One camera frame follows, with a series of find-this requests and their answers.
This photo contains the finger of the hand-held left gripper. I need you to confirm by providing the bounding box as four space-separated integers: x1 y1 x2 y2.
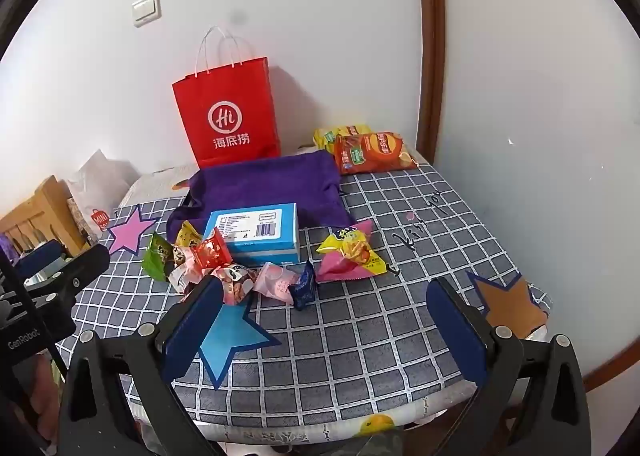
14 239 65 287
25 243 112 309

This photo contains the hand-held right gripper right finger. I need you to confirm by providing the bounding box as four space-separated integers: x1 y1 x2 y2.
426 277 593 456

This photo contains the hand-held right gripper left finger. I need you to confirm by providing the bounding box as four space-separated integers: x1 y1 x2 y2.
59 276 226 456

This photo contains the pink panda snack packet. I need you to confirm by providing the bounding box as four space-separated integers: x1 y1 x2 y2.
210 263 258 305

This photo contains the green snack packet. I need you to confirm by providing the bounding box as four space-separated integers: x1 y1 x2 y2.
142 232 173 283

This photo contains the red snack packet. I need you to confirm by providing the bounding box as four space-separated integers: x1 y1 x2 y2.
191 227 232 273

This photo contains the yellow rice cracker packet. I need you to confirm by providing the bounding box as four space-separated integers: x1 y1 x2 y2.
175 221 203 249

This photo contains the pink peach snack packet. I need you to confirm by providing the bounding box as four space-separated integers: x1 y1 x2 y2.
252 262 303 305

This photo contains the dark blue snack packet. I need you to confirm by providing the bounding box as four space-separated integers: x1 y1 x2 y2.
288 261 317 311

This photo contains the magenta snack packet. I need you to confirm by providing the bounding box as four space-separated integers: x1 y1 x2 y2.
316 218 376 284

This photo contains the yellow fries snack packet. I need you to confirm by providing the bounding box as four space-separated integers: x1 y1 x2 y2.
316 227 390 275

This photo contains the wooden chair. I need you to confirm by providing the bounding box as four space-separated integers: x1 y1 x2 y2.
0 175 93 257

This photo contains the white plastic bag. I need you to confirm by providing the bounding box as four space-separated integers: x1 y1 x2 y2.
65 150 143 243

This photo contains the blue tissue pack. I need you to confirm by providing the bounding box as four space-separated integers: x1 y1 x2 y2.
202 202 301 267

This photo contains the brown wooden baseboard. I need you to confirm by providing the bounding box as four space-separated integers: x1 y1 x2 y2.
582 326 636 393

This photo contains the purple towel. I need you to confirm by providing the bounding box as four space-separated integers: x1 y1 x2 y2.
166 150 358 237

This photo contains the orange chip bag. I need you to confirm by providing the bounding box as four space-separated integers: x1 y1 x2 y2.
333 132 420 175

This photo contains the red paper bag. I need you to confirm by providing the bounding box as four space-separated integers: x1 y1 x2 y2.
172 26 281 169

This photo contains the yellow chip bag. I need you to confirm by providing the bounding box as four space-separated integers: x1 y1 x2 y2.
313 124 373 157

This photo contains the white light switch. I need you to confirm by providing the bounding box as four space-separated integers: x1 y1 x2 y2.
131 0 162 27

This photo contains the brown wooden door frame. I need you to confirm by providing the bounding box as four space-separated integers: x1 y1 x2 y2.
414 0 447 164

